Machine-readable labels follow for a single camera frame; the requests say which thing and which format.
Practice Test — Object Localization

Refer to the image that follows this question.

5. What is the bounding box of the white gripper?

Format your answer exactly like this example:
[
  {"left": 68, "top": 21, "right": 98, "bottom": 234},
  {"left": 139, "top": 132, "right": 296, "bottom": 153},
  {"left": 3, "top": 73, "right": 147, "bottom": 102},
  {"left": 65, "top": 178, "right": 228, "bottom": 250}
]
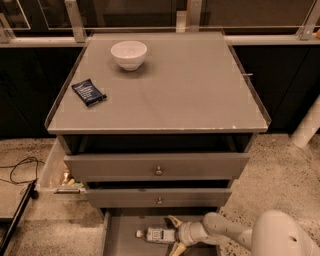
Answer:
[{"left": 168, "top": 215, "right": 204, "bottom": 256}]

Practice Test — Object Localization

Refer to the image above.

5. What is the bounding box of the clear plastic water bottle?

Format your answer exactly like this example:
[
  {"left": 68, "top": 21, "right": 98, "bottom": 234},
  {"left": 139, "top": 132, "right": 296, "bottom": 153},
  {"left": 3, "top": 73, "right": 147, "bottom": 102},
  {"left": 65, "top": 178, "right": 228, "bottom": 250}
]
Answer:
[{"left": 135, "top": 227, "right": 176, "bottom": 244}]

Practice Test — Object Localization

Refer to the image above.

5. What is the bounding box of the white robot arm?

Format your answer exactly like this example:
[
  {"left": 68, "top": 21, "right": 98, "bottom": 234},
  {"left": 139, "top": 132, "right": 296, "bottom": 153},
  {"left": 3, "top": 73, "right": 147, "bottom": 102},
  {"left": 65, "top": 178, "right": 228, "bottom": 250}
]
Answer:
[{"left": 168, "top": 210, "right": 320, "bottom": 256}]

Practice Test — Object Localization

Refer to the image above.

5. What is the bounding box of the grey middle drawer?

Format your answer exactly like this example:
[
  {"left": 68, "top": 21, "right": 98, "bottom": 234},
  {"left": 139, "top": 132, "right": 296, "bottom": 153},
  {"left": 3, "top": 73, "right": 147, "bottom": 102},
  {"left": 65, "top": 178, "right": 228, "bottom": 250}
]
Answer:
[{"left": 85, "top": 188, "right": 231, "bottom": 208}]

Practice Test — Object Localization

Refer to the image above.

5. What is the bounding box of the grey drawer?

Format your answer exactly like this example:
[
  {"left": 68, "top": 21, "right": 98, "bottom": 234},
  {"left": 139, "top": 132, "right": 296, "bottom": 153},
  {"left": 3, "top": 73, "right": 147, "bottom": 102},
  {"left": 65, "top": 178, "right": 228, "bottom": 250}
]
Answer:
[
  {"left": 85, "top": 188, "right": 231, "bottom": 208},
  {"left": 102, "top": 207, "right": 217, "bottom": 256},
  {"left": 64, "top": 153, "right": 249, "bottom": 182}
]

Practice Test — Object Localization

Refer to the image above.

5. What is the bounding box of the grey bottom drawer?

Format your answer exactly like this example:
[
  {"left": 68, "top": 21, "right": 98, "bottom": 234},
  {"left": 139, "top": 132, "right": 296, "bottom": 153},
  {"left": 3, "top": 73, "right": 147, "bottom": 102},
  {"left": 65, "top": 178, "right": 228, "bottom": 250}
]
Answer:
[{"left": 102, "top": 207, "right": 217, "bottom": 256}]

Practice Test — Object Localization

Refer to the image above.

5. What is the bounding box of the grey top drawer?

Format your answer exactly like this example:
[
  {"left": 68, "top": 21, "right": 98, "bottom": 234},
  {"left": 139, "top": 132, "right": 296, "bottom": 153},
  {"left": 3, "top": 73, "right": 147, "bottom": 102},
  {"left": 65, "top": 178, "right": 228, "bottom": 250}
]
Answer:
[{"left": 64, "top": 153, "right": 249, "bottom": 182}]

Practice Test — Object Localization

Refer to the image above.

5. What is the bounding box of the grey drawer cabinet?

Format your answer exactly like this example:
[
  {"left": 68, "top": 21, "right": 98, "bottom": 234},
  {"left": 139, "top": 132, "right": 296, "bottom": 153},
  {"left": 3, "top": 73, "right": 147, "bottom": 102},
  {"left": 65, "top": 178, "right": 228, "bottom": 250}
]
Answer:
[{"left": 44, "top": 31, "right": 272, "bottom": 256}]

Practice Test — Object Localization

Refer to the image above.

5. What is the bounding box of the round metal middle knob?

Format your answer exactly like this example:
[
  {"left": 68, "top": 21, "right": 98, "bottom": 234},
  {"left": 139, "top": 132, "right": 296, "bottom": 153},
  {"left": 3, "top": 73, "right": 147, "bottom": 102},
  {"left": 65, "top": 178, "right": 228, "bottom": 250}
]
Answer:
[{"left": 156, "top": 197, "right": 163, "bottom": 205}]

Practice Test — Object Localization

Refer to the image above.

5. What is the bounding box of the round metal knob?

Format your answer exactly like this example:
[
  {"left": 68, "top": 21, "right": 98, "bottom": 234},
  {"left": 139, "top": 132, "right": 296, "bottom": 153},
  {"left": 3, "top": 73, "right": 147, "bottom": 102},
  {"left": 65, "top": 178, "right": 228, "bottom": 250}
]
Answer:
[
  {"left": 156, "top": 197, "right": 163, "bottom": 205},
  {"left": 155, "top": 166, "right": 163, "bottom": 176}
]

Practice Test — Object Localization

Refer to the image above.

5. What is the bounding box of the round metal top knob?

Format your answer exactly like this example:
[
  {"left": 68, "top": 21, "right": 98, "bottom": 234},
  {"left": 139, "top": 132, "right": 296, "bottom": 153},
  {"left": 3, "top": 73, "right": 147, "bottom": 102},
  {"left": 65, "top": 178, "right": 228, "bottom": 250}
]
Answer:
[{"left": 155, "top": 166, "right": 163, "bottom": 176}]

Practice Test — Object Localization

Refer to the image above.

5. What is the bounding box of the clear plastic storage bin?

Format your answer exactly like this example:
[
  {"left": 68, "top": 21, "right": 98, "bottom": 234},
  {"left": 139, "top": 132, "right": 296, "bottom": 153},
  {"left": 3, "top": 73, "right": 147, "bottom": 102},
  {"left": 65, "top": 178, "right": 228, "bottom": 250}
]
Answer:
[{"left": 36, "top": 140, "right": 85, "bottom": 200}]

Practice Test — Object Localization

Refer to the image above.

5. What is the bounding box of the dark blue snack packet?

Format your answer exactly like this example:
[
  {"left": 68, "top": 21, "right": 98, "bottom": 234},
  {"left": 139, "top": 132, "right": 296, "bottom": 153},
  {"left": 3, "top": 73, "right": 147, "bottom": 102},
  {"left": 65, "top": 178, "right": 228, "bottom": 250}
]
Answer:
[{"left": 71, "top": 79, "right": 107, "bottom": 107}]

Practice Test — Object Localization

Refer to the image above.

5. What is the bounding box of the black flat floor stand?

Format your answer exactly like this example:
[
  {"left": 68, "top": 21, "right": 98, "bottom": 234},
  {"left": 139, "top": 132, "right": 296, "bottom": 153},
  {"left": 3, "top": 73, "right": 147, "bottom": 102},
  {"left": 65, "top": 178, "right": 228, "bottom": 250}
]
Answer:
[{"left": 0, "top": 181, "right": 36, "bottom": 256}]

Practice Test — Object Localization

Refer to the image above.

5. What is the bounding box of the white ceramic bowl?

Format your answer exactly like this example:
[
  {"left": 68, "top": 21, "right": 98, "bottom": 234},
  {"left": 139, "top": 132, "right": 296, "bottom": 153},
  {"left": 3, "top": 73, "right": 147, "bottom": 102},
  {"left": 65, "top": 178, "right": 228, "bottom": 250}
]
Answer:
[{"left": 110, "top": 41, "right": 147, "bottom": 71}]

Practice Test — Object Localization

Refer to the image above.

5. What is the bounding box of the black cable on floor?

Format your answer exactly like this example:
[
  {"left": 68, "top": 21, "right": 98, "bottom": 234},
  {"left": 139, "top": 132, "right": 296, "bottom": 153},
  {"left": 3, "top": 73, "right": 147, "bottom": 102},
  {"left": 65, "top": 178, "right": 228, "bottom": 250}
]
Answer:
[{"left": 0, "top": 156, "right": 45, "bottom": 196}]

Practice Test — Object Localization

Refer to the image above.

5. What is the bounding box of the metal window frame rail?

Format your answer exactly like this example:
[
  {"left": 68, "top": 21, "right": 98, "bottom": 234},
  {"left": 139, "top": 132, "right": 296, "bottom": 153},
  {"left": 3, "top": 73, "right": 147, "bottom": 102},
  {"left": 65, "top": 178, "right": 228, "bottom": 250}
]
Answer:
[{"left": 0, "top": 0, "right": 320, "bottom": 47}]

